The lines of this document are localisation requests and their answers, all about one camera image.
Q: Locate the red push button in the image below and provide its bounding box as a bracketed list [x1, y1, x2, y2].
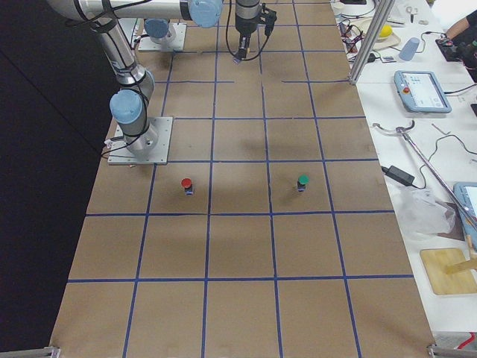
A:
[180, 178, 194, 195]

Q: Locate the metal rod with hook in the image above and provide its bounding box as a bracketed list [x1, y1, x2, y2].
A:
[372, 120, 476, 229]

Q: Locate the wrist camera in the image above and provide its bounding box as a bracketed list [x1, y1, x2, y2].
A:
[261, 4, 277, 38]

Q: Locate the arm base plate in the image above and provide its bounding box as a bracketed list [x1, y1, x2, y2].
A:
[138, 22, 187, 52]
[107, 117, 173, 165]

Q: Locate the person's forearm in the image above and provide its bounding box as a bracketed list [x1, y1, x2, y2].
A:
[446, 10, 477, 40]

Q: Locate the aluminium frame post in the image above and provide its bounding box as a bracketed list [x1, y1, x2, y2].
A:
[349, 0, 395, 85]

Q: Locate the black power adapter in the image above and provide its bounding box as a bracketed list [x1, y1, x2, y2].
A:
[381, 166, 414, 186]

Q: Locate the clear plastic bag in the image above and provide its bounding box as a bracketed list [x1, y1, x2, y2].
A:
[391, 186, 456, 239]

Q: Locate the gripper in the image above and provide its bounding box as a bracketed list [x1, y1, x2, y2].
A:
[236, 33, 251, 60]

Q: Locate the translucent blue plastic cup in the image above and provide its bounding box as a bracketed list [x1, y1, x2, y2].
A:
[398, 37, 420, 62]

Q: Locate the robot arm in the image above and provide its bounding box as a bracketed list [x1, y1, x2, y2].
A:
[91, 19, 158, 157]
[48, 1, 277, 61]

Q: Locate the yellow lemon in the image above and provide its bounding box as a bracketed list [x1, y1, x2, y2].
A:
[379, 25, 393, 39]

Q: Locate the blue teach pendant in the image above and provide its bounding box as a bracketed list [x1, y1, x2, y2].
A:
[394, 70, 452, 113]
[452, 181, 477, 251]

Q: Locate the wooden cutting board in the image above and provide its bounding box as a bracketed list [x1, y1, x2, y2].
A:
[420, 248, 476, 295]

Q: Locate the green push button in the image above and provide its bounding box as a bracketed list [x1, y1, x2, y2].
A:
[297, 175, 309, 192]

